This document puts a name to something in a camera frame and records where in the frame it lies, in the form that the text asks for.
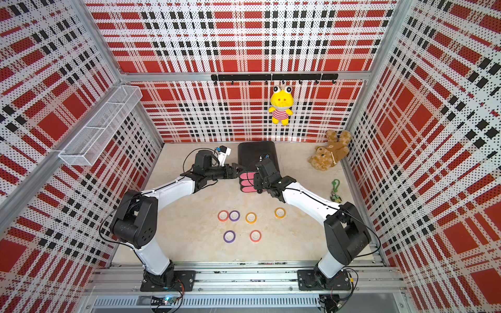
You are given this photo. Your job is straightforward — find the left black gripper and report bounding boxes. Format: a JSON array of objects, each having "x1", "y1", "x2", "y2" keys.
[{"x1": 205, "y1": 162, "x2": 247, "y2": 181}]

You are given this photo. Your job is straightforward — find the black pink drawer cabinet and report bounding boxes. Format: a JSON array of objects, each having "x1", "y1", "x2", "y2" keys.
[{"x1": 237, "y1": 141, "x2": 281, "y2": 193}]

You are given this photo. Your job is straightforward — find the orange tape roll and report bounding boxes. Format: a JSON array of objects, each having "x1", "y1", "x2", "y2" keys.
[
  {"x1": 245, "y1": 212, "x2": 257, "y2": 224},
  {"x1": 275, "y1": 207, "x2": 287, "y2": 219}
]

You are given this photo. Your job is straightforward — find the red tape roll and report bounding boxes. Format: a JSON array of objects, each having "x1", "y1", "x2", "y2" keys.
[
  {"x1": 217, "y1": 210, "x2": 229, "y2": 222},
  {"x1": 249, "y1": 230, "x2": 262, "y2": 243}
]

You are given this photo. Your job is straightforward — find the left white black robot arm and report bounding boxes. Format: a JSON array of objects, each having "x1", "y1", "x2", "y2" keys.
[{"x1": 110, "y1": 146, "x2": 246, "y2": 291}]

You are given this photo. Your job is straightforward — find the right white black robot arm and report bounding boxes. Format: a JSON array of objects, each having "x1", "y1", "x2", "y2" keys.
[{"x1": 253, "y1": 159, "x2": 371, "y2": 289}]

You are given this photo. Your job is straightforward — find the purple tape roll upper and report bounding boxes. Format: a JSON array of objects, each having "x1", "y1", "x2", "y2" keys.
[{"x1": 228, "y1": 210, "x2": 241, "y2": 222}]

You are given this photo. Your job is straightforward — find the purple tape roll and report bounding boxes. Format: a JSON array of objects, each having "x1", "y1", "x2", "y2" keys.
[
  {"x1": 228, "y1": 210, "x2": 241, "y2": 222},
  {"x1": 223, "y1": 230, "x2": 236, "y2": 243}
]

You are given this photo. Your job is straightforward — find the purple tape roll lower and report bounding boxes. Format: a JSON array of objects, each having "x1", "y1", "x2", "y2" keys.
[{"x1": 223, "y1": 230, "x2": 236, "y2": 243}]

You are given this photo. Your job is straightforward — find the brown teddy bear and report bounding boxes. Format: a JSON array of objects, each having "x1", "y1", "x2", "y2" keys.
[{"x1": 307, "y1": 130, "x2": 352, "y2": 171}]

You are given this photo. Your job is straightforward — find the yellow frog plush toy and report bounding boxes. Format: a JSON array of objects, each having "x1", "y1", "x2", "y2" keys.
[{"x1": 269, "y1": 86, "x2": 294, "y2": 126}]

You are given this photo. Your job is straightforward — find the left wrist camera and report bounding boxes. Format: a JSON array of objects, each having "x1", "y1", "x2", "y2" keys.
[{"x1": 215, "y1": 146, "x2": 232, "y2": 166}]

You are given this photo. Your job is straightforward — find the green keychain toy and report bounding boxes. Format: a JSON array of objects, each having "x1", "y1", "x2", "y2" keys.
[{"x1": 330, "y1": 179, "x2": 343, "y2": 203}]

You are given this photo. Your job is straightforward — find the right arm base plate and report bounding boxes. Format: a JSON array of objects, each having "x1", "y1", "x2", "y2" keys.
[{"x1": 297, "y1": 270, "x2": 352, "y2": 292}]

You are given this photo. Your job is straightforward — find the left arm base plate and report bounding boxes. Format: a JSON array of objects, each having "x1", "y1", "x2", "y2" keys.
[{"x1": 140, "y1": 270, "x2": 196, "y2": 292}]

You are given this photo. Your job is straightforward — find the black hook rail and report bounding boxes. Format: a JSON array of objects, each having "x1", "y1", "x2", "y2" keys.
[{"x1": 211, "y1": 73, "x2": 339, "y2": 83}]

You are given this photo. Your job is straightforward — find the aluminium front rail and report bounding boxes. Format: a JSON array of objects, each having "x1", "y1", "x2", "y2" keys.
[{"x1": 78, "y1": 260, "x2": 412, "y2": 312}]

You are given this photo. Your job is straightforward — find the white wire mesh shelf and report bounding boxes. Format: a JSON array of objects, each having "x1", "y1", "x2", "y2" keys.
[{"x1": 59, "y1": 85, "x2": 142, "y2": 166}]

